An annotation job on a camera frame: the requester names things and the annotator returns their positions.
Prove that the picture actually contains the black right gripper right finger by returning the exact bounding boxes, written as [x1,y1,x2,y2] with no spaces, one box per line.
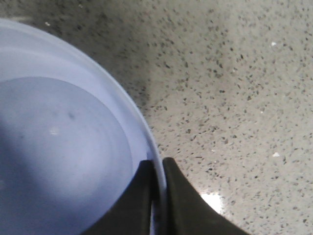
[162,158,247,235]

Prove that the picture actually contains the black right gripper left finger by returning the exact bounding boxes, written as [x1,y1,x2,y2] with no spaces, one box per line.
[83,161,155,235]

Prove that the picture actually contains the light blue ceramic bowl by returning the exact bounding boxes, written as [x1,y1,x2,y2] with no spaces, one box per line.
[0,19,166,235]

